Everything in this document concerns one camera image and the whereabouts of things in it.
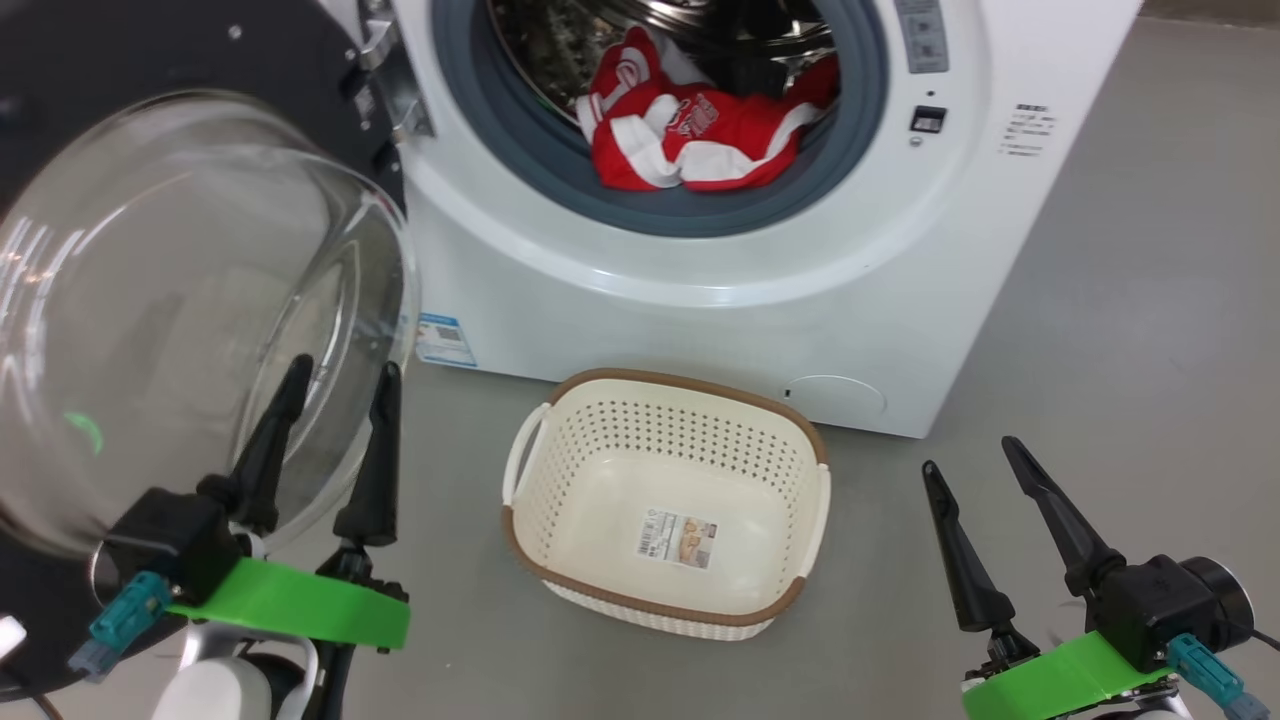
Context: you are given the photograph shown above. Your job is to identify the white front-load washing machine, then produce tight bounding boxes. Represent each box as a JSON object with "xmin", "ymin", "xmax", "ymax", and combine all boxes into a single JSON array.
[{"xmin": 330, "ymin": 0, "xmax": 1143, "ymax": 439}]

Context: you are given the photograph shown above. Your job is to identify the red garment with number print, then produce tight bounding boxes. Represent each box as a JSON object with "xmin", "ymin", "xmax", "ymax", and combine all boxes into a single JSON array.
[{"xmin": 590, "ymin": 60, "xmax": 841, "ymax": 193}]

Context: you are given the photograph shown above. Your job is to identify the round white filter cover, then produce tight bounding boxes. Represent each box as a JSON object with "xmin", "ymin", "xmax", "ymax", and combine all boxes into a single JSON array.
[{"xmin": 783, "ymin": 375, "xmax": 888, "ymax": 421}]

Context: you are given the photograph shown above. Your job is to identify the red garment with white stripe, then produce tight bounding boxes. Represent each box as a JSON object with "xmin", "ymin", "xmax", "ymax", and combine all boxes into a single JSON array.
[{"xmin": 575, "ymin": 25, "xmax": 691, "ymax": 131}]

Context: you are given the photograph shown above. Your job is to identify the stainless steel washing machine drum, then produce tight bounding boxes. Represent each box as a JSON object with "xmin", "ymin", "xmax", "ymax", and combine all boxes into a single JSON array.
[{"xmin": 490, "ymin": 0, "xmax": 836, "ymax": 111}]

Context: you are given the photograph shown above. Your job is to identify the grey rubber door gasket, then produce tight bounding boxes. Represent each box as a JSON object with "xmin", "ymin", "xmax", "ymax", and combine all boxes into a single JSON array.
[{"xmin": 430, "ymin": 0, "xmax": 891, "ymax": 239}]

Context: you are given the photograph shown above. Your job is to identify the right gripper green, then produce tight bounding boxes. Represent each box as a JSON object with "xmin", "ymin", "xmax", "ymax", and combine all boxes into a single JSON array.
[{"xmin": 921, "ymin": 436, "xmax": 1181, "ymax": 720}]

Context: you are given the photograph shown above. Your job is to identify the teal right camera connector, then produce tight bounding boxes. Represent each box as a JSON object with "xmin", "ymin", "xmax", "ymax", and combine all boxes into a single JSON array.
[{"xmin": 1165, "ymin": 633, "xmax": 1271, "ymax": 720}]

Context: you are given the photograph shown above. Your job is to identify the grey warning label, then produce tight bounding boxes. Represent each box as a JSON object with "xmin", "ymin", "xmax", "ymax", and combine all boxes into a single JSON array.
[{"xmin": 893, "ymin": 0, "xmax": 949, "ymax": 75}]

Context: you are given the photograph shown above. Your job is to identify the teal left camera connector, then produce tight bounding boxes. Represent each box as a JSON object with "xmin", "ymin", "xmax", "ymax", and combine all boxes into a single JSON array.
[{"xmin": 68, "ymin": 570, "xmax": 173, "ymax": 676}]

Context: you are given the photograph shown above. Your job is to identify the printed product label sticker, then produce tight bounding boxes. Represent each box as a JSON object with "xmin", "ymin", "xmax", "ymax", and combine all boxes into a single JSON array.
[{"xmin": 638, "ymin": 508, "xmax": 719, "ymax": 571}]

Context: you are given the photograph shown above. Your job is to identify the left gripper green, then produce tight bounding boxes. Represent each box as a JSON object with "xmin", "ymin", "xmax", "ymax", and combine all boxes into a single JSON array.
[{"xmin": 165, "ymin": 354, "xmax": 411, "ymax": 653}]

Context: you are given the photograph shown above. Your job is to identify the teal camera connector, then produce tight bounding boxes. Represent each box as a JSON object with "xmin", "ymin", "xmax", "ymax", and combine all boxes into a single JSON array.
[
  {"xmin": 68, "ymin": 570, "xmax": 173, "ymax": 676},
  {"xmin": 1165, "ymin": 633, "xmax": 1271, "ymax": 720}
]

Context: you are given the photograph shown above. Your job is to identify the blue energy sticker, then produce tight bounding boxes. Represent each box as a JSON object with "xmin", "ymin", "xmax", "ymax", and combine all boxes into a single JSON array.
[{"xmin": 415, "ymin": 312, "xmax": 479, "ymax": 369}]

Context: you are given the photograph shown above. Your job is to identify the washing machine glass door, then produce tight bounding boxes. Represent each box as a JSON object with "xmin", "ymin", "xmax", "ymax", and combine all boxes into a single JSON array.
[{"xmin": 0, "ymin": 0, "xmax": 421, "ymax": 701}]

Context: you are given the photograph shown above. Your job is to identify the cream perforated laundry basket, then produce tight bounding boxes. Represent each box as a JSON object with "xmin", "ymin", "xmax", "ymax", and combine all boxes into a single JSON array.
[{"xmin": 500, "ymin": 368, "xmax": 833, "ymax": 642}]

